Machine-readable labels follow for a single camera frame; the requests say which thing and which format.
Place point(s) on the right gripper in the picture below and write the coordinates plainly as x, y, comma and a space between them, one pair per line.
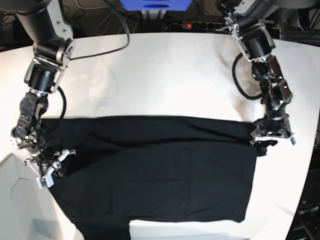
41, 166

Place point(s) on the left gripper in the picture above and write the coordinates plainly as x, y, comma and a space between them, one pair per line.
268, 130

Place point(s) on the black T-shirt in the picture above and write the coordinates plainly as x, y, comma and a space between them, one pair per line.
161, 169

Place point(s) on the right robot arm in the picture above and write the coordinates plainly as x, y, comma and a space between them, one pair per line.
53, 41

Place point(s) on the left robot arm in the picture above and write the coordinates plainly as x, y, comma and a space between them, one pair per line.
244, 19

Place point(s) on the black power strip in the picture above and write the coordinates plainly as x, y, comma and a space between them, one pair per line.
193, 26

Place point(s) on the blue plastic box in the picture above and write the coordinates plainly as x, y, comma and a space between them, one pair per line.
168, 5

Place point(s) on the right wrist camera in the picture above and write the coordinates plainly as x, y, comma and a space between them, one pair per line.
45, 181

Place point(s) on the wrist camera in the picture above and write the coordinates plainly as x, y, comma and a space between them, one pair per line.
45, 181
292, 140

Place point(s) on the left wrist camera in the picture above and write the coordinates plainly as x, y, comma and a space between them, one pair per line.
292, 140

